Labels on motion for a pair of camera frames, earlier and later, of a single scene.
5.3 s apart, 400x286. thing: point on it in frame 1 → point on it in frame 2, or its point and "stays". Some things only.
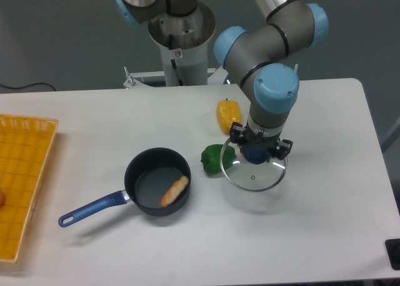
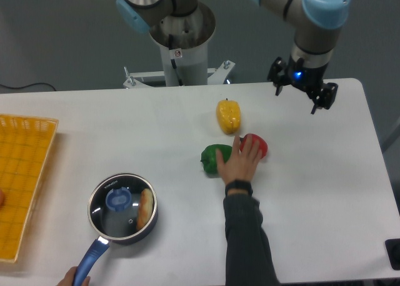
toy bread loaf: [172, 195] → [145, 208]
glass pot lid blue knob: [242, 174] → [122, 207]
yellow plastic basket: [24, 142] stays
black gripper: [250, 138] → [309, 79]
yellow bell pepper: [227, 112] stays
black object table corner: [392, 246] stays
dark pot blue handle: [149, 174] → [122, 208]
